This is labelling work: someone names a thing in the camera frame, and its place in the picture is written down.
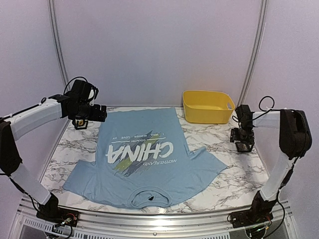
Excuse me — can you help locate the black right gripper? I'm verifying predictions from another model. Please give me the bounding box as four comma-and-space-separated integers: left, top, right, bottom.
230, 125, 254, 144

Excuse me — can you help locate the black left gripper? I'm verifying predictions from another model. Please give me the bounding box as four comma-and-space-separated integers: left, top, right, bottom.
71, 101, 106, 121

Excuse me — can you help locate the light blue printed t-shirt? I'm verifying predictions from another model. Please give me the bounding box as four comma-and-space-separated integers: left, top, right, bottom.
63, 108, 226, 209

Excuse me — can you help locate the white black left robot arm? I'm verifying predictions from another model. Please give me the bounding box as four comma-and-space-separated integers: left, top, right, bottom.
0, 77, 107, 223

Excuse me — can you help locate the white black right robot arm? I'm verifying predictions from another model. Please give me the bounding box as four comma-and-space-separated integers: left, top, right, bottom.
230, 105, 312, 228

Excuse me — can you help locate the black display case right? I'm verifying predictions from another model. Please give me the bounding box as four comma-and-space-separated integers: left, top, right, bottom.
235, 142, 253, 153

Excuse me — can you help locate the black display case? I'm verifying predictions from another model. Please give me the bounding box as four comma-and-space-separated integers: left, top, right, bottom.
72, 119, 88, 130
235, 142, 253, 153

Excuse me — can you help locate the black display case left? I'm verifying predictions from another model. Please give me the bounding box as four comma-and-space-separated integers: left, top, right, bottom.
72, 119, 88, 130

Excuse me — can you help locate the yellow plastic basket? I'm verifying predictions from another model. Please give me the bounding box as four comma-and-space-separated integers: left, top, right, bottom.
182, 90, 235, 124

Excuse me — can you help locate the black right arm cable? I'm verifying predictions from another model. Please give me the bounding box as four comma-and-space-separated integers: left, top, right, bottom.
231, 96, 287, 225

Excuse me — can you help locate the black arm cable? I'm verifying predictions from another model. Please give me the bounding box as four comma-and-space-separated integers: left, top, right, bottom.
62, 76, 100, 103
231, 96, 287, 225

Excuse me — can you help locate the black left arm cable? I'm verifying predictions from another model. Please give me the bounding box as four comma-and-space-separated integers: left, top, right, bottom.
62, 76, 100, 103

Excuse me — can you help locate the aluminium frame post right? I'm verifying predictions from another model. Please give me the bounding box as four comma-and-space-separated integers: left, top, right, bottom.
237, 0, 269, 105

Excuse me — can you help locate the aluminium frame post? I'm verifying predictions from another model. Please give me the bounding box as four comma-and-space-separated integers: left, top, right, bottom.
237, 0, 269, 105
47, 0, 70, 89

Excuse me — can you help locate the aluminium frame post left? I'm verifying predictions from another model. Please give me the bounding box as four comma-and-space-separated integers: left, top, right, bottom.
47, 0, 70, 89

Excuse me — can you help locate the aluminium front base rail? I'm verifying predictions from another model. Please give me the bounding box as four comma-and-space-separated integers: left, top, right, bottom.
9, 198, 298, 239

